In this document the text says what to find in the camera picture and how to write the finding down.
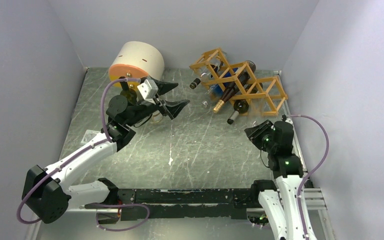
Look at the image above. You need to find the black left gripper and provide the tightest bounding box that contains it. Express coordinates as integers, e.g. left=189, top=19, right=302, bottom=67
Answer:
left=126, top=76, right=190, bottom=127

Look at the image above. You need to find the large clear glass bottle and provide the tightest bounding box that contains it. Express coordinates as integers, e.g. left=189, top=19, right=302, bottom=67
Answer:
left=150, top=110, right=164, bottom=124

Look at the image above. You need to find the dark green wine bottle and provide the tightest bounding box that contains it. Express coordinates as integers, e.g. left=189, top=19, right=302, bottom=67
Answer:
left=120, top=81, right=138, bottom=105

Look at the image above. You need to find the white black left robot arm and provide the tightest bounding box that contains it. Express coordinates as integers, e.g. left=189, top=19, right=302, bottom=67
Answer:
left=16, top=76, right=189, bottom=225

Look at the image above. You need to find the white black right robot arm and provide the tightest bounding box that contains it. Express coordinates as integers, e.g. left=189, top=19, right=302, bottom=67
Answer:
left=244, top=120, right=317, bottom=240

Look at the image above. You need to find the wooden wine rack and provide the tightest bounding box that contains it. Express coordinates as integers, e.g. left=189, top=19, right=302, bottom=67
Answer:
left=189, top=48, right=288, bottom=117

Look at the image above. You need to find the blue labelled clear bottle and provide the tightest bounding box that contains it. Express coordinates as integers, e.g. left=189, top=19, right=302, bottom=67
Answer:
left=201, top=72, right=236, bottom=101

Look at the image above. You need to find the clear bottle black cap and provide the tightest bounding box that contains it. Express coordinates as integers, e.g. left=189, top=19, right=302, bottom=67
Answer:
left=189, top=65, right=214, bottom=89

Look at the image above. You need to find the dark bottle gold foil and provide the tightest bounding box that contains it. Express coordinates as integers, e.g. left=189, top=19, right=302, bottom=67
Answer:
left=211, top=60, right=256, bottom=113

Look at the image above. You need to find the white orange yellow bread box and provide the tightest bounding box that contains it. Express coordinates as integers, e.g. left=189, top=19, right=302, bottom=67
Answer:
left=108, top=41, right=165, bottom=81

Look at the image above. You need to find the clear plastic packet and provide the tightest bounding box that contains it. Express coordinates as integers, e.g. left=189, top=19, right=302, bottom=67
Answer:
left=80, top=129, right=100, bottom=145

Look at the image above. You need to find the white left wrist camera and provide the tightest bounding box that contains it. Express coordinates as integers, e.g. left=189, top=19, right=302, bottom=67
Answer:
left=137, top=78, right=159, bottom=104

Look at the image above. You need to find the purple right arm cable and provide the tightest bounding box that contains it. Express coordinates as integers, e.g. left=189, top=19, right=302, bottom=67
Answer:
left=283, top=114, right=330, bottom=240

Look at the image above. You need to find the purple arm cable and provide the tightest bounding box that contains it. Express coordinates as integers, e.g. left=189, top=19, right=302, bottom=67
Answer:
left=283, top=114, right=330, bottom=240
left=16, top=77, right=142, bottom=225

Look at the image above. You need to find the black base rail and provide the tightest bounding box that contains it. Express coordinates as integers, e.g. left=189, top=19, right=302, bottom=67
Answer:
left=85, top=187, right=262, bottom=221

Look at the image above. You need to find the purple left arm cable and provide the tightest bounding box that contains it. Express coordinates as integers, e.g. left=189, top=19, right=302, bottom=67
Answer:
left=16, top=77, right=142, bottom=225

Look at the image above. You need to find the aluminium frame rail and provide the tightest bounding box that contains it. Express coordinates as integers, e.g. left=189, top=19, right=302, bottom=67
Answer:
left=24, top=188, right=337, bottom=240

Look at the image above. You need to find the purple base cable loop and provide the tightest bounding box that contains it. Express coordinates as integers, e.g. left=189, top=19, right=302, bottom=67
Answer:
left=95, top=202, right=151, bottom=233

